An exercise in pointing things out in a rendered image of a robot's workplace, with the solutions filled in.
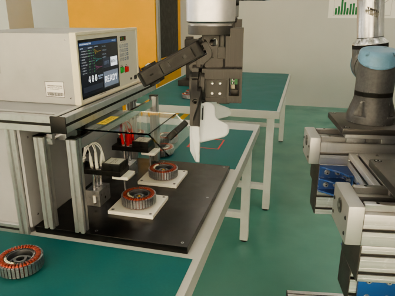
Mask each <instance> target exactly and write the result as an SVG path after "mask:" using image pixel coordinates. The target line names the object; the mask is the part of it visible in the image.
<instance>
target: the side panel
mask: <svg viewBox="0 0 395 296"><path fill-rule="evenodd" d="M0 231H7V232H12V233H19V234H24V233H25V234H27V235H30V234H31V232H33V231H35V229H34V227H30V223H29V216H28V208H27V203H26V195H25V188H24V180H23V175H22V167H21V159H20V154H19V146H18V138H17V134H16V130H7V129H0Z"/></svg>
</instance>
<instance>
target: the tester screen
mask: <svg viewBox="0 0 395 296"><path fill-rule="evenodd" d="M116 55H117V46H116V38H115V39H106V40H101V41H92V42H84V43H79V57H80V64H81V77H82V90H83V89H84V88H87V87H89V86H92V85H95V84H98V83H101V82H103V87H102V88H99V89H96V90H93V91H91V92H88V93H84V91H83V97H85V96H88V95H91V94H93V93H96V92H99V91H102V90H104V89H107V88H110V87H112V86H115V85H118V84H119V83H116V84H114V85H110V86H108V87H105V84H104V75H103V72H106V71H108V70H112V69H116V68H117V69H118V65H113V66H109V67H106V68H103V58H108V57H111V56H116ZM94 74H98V81H97V82H94V83H91V84H88V76H90V75H94Z"/></svg>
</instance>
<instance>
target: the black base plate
mask: <svg viewBox="0 0 395 296"><path fill-rule="evenodd" d="M137 161H138V172H137V173H136V174H135V175H134V176H133V177H132V178H131V179H129V180H126V189H129V188H132V187H138V188H139V186H141V187H142V186H143V187H149V188H152V189H153V190H155V192H156V195H161V196H168V200H167V202H166V203H165V204H164V205H163V207H162V208H161V209H160V210H159V212H158V213H157V215H156V216H155V217H154V219H153V220H152V219H147V218H138V217H129V216H120V215H115V214H108V210H109V209H110V208H111V207H112V206H113V205H114V204H115V203H116V202H117V201H118V200H119V199H120V198H121V194H122V192H123V191H124V184H123V180H117V179H112V177H111V176H102V182H103V183H109V184H110V193H111V197H110V199H109V200H107V201H106V202H105V203H104V204H103V205H102V206H101V207H97V206H87V208H88V220H89V230H88V231H86V233H85V234H82V233H81V232H79V233H76V232H75V224H74V217H73V207H72V198H71V199H69V200H68V201H67V202H66V203H64V204H63V205H61V206H60V207H59V208H58V209H57V211H58V221H59V225H58V226H56V228H55V229H50V227H49V228H45V225H44V220H42V221H41V222H40V223H39V224H37V225H36V226H35V227H36V232H37V233H45V234H53V235H57V236H65V237H73V238H81V239H85V240H93V241H101V242H106V243H113V244H121V245H129V246H134V247H141V248H149V249H154V250H161V251H169V252H174V253H182V254H188V252H189V250H190V248H191V246H192V244H193V242H194V240H195V238H196V236H197V234H198V232H199V230H200V228H201V226H202V224H203V222H204V220H205V218H206V216H207V214H208V212H209V210H210V208H211V206H212V204H213V202H214V200H215V198H216V196H217V194H218V192H219V190H220V189H221V187H222V185H223V183H224V181H225V179H226V177H227V175H228V173H229V171H230V166H222V165H215V164H202V163H189V162H177V161H170V160H159V161H158V162H156V161H152V160H151V164H155V163H161V162H168V163H173V164H175V165H177V166H178V170H186V171H188V173H187V175H186V176H185V178H184V179H183V180H182V182H181V183H180V185H178V187H177V188H170V187H159V186H148V185H142V184H138V180H139V179H140V178H142V177H143V176H144V175H145V174H146V173H147V172H148V168H149V159H144V158H137Z"/></svg>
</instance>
